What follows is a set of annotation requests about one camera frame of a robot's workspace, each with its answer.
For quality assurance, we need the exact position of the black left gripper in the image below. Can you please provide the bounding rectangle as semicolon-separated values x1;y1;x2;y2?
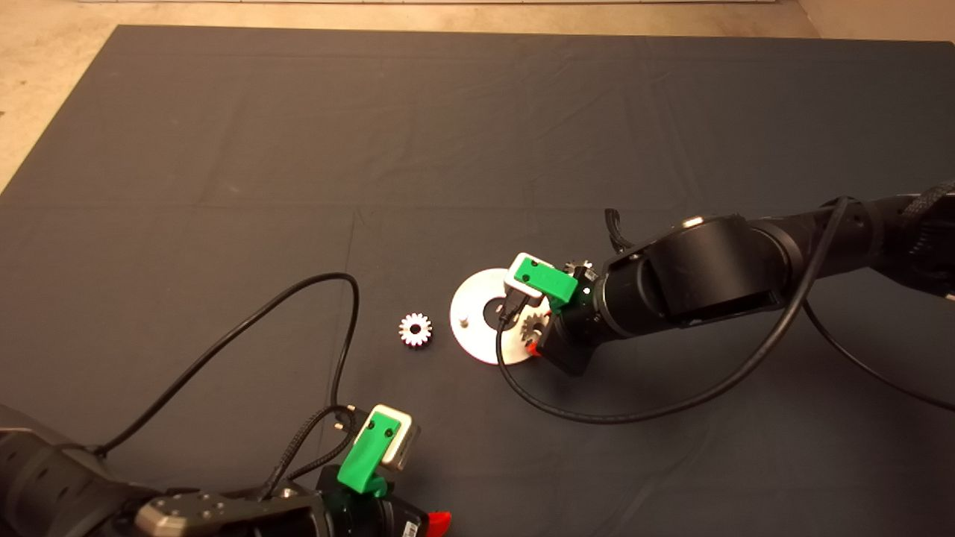
317;466;453;537

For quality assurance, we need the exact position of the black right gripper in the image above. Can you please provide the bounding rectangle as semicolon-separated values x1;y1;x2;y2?
525;287;609;376

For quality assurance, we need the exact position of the round metal carrier plate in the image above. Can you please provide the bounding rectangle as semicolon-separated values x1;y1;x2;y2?
449;267;545;366

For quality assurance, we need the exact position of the bright steel planetary gear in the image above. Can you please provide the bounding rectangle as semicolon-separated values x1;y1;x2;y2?
398;313;433;348

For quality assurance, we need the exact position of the dark grey table cloth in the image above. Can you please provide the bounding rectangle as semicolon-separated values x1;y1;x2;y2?
0;26;955;537

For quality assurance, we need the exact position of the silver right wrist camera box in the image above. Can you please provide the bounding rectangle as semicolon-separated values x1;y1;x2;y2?
504;252;553;307

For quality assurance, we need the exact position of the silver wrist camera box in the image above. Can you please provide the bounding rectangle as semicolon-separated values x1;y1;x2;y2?
504;252;553;307
352;404;420;472

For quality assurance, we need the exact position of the green right camera mount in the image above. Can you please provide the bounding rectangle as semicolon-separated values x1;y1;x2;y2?
513;255;587;315

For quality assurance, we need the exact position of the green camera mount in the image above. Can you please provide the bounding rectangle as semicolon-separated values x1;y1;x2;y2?
513;255;587;315
337;414;402;498

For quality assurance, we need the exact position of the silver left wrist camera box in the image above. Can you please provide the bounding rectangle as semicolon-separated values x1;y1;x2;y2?
352;404;420;472

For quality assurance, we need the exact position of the green left camera mount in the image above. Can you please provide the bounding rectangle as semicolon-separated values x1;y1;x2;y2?
337;414;402;498

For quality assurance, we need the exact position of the braided black left arm cable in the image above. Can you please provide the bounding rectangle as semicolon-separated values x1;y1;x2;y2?
257;404;360;502

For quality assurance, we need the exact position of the smooth black left camera cable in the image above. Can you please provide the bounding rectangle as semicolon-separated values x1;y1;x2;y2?
90;272;360;457

